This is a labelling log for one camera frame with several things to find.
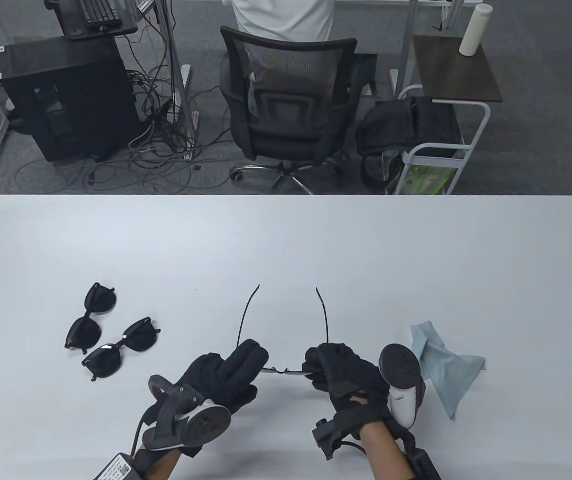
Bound person's right hand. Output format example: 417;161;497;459
302;342;394;441

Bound person's left hand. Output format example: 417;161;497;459
173;339;270;458

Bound black sunglasses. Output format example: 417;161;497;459
64;282;117;356
82;316;161;382
236;284;330;379

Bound grey and white controller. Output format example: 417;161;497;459
141;375;232;452
379;343;426;430

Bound light blue cleaning cloth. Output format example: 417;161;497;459
410;321;487;420

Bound person's right forearm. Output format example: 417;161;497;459
358;422;416;480

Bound person's left forearm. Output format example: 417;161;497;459
133;446;179;480

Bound green packet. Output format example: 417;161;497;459
406;165;459;195

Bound black mesh office chair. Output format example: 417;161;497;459
218;25;379;196

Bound black backpack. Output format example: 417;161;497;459
355;96;462;191

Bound white desk leg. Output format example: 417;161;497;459
156;0;200;161

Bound black computer tower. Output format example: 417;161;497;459
0;36;139;163

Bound dark brown side table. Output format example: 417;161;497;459
411;34;504;104

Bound white cylindrical bottle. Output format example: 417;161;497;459
459;2;493;57

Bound black keyboard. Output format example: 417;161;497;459
78;0;121;25

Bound black keyboard tray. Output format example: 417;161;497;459
45;0;139;41

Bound tangle of black cables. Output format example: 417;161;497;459
16;0;231;193

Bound white metal desk frame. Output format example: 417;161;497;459
390;0;466;98

